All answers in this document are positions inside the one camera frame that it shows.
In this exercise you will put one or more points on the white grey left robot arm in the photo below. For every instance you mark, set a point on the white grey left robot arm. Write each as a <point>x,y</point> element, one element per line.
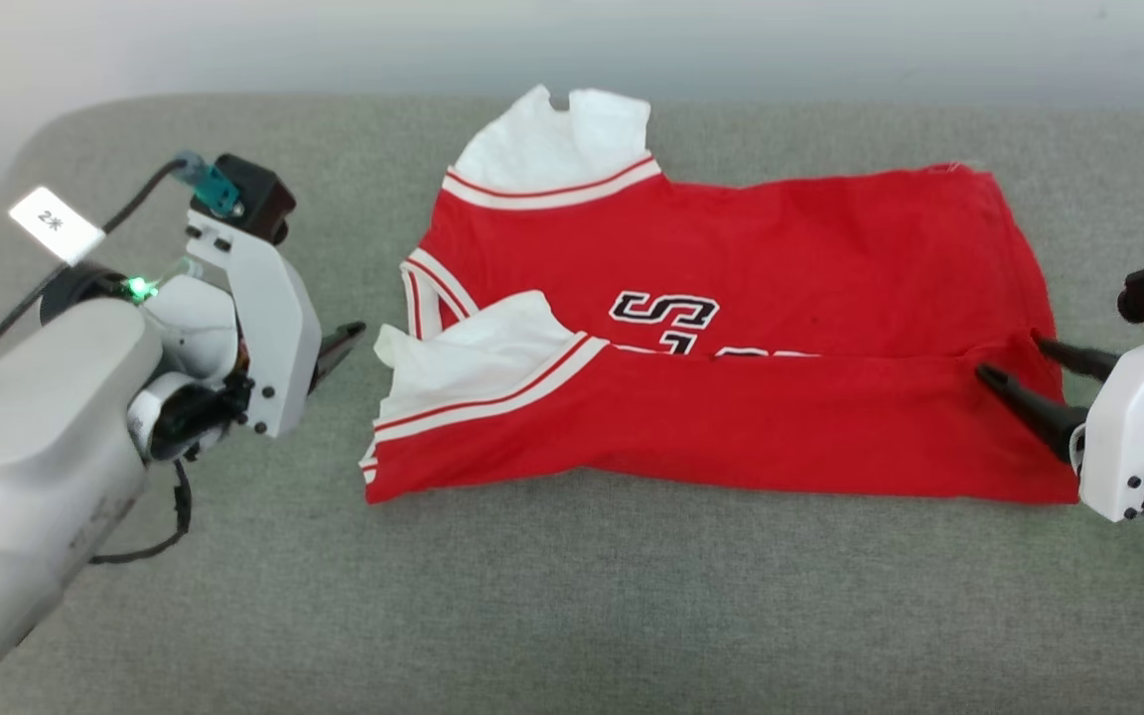
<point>26,447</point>

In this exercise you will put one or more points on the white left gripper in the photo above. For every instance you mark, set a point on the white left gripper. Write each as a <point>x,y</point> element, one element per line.
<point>269,328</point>

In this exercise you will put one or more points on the red and white jersey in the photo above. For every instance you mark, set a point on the red and white jersey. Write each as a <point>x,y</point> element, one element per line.
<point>781,298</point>

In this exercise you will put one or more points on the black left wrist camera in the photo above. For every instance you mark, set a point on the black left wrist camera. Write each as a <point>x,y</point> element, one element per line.
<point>259,199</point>

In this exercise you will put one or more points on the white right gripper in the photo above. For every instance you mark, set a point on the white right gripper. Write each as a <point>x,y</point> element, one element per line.
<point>1123,447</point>

